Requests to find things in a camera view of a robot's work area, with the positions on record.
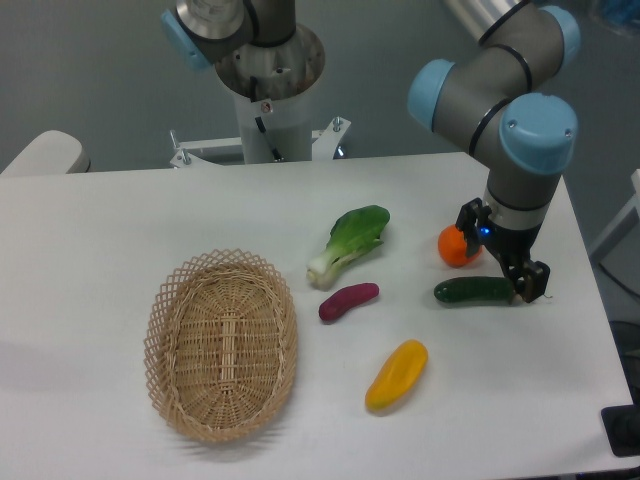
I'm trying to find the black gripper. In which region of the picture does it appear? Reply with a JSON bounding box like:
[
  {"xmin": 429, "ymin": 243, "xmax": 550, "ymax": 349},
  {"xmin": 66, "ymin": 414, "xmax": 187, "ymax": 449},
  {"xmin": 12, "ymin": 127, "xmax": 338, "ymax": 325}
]
[{"xmin": 455, "ymin": 198, "xmax": 550, "ymax": 303}]

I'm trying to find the dark green cucumber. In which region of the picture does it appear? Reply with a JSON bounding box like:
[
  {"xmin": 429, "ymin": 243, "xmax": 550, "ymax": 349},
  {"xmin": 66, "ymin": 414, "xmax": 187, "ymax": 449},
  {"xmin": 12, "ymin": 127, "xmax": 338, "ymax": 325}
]
[{"xmin": 433, "ymin": 276, "xmax": 515, "ymax": 304}]

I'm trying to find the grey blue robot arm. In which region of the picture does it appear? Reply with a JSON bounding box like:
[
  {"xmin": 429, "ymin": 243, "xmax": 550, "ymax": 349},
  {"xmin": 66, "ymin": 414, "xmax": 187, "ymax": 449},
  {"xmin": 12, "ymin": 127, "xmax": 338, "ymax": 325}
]
[{"xmin": 161, "ymin": 1, "xmax": 581, "ymax": 302}]

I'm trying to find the orange fruit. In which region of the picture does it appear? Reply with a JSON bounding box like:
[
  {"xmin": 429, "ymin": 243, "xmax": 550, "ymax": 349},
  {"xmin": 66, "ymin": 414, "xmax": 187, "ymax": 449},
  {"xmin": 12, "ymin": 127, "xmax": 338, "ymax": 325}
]
[{"xmin": 437, "ymin": 225, "xmax": 482, "ymax": 268}]

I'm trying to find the green bok choy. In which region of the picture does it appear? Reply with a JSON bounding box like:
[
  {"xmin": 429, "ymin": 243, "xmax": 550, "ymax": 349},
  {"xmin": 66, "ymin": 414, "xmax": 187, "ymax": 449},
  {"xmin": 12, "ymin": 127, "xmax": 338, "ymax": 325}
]
[{"xmin": 306, "ymin": 205, "xmax": 390, "ymax": 290}]

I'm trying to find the yellow mango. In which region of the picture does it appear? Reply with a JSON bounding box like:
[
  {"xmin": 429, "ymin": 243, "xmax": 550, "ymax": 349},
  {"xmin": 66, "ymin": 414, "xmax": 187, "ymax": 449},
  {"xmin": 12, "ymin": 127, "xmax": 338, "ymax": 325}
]
[{"xmin": 365, "ymin": 339, "xmax": 429, "ymax": 413}]

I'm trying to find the purple sweet potato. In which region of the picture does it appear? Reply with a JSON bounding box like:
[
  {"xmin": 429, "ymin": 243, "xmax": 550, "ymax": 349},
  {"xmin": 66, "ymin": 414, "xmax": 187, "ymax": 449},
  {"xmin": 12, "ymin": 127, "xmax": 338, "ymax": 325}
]
[{"xmin": 318, "ymin": 282, "xmax": 380, "ymax": 323}]

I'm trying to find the black box at edge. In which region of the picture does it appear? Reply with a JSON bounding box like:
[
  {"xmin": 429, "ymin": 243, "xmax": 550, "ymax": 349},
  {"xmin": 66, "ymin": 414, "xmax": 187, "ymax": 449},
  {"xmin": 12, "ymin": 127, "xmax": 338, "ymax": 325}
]
[{"xmin": 601, "ymin": 404, "xmax": 639, "ymax": 457}]

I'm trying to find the woven wicker basket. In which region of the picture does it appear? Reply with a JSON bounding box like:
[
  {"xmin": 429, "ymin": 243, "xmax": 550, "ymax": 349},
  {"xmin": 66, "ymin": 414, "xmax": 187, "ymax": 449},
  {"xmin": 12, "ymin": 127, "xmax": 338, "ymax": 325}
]
[{"xmin": 144, "ymin": 249, "xmax": 298, "ymax": 442}]

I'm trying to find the white chair armrest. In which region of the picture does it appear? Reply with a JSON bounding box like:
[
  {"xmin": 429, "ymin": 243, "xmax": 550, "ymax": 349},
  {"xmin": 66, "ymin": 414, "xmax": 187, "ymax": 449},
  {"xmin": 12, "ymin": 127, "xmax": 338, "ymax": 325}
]
[{"xmin": 1, "ymin": 130, "xmax": 91, "ymax": 178}]

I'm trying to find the white frame at right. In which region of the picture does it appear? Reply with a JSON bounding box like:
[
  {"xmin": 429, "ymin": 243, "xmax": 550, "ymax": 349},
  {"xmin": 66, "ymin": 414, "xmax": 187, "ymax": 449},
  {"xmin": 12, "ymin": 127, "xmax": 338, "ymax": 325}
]
[{"xmin": 587, "ymin": 169, "xmax": 639, "ymax": 264}]

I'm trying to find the white pedestal base frame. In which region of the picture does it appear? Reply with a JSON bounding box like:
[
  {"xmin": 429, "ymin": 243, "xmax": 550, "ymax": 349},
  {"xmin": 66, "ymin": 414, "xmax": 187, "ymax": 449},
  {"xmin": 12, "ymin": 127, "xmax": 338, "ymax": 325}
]
[{"xmin": 169, "ymin": 116, "xmax": 352, "ymax": 169}]

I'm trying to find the black cable on pedestal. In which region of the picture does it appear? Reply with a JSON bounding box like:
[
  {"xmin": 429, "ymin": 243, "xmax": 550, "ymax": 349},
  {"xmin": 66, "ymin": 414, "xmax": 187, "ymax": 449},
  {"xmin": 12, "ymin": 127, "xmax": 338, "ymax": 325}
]
[{"xmin": 248, "ymin": 74, "xmax": 284, "ymax": 163}]

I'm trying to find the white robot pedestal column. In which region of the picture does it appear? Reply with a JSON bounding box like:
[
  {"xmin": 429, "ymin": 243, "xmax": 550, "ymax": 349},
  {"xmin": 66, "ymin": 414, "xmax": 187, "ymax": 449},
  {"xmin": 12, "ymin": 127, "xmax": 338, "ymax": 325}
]
[{"xmin": 215, "ymin": 24, "xmax": 325, "ymax": 136}]

